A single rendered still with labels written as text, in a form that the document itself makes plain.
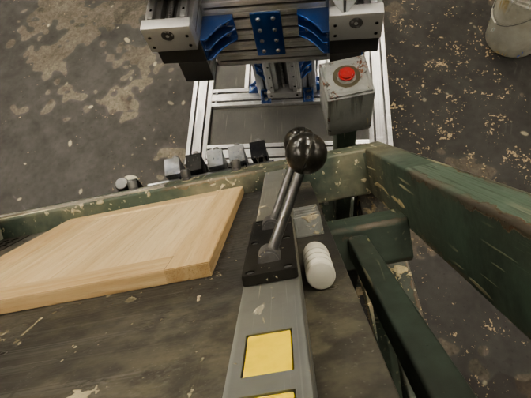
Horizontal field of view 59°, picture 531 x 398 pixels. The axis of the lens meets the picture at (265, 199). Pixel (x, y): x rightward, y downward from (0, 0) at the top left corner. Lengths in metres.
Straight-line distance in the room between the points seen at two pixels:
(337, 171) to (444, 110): 1.26
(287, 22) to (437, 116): 1.06
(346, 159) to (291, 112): 0.94
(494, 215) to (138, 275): 0.41
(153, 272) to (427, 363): 0.33
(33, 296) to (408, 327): 0.45
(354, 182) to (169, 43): 0.63
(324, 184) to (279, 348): 0.85
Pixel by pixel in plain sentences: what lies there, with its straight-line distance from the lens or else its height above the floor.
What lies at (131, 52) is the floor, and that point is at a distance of 2.76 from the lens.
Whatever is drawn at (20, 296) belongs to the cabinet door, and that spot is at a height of 1.35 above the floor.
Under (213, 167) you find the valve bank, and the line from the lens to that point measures 1.33.
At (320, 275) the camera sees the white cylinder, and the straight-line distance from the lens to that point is 0.48.
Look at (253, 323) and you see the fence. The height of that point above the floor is 1.56.
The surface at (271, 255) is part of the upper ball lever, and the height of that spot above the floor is 1.49.
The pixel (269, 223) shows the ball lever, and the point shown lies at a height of 1.39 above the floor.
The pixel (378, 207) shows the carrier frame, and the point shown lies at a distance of 1.20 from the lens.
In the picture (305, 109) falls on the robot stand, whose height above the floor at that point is 0.21.
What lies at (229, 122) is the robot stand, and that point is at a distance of 2.06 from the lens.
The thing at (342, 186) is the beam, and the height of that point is 0.86.
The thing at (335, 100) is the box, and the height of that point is 0.92.
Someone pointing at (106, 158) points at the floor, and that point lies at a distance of 2.43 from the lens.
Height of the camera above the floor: 1.90
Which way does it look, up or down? 65 degrees down
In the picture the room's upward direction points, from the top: 19 degrees counter-clockwise
